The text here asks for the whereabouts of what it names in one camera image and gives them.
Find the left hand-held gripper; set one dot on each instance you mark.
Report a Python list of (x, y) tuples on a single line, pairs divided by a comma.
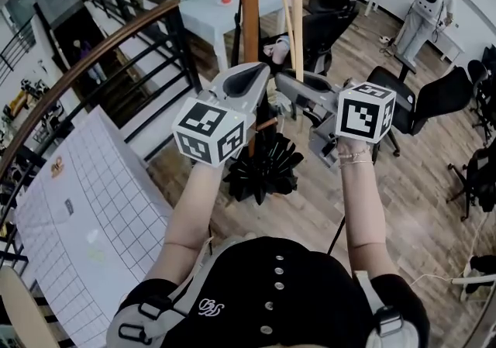
[(211, 133)]

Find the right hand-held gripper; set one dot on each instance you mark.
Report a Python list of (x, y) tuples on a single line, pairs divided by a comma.
[(364, 114)]

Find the person's right forearm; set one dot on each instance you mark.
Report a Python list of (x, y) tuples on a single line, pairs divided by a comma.
[(360, 207)]

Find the person's left forearm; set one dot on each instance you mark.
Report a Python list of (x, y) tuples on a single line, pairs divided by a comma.
[(193, 218)]

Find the pink clothes bundle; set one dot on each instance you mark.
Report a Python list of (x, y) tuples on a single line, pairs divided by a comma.
[(277, 51)]

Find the black office chair with clothes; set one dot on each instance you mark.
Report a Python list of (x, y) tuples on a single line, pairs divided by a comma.
[(329, 28)]

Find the small white table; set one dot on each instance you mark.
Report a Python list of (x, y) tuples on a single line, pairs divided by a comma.
[(449, 46)]

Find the curved wooden handrail black railing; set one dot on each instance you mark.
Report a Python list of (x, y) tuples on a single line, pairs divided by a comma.
[(73, 71)]

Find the person's black buttoned top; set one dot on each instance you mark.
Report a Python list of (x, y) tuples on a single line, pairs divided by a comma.
[(279, 300)]

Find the white gridded board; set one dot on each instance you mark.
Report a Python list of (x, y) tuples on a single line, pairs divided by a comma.
[(85, 230)]

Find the white power strip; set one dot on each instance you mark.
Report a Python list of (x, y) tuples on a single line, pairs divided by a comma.
[(474, 280)]

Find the beige curved board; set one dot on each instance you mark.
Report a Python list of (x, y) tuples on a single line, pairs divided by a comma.
[(19, 309)]

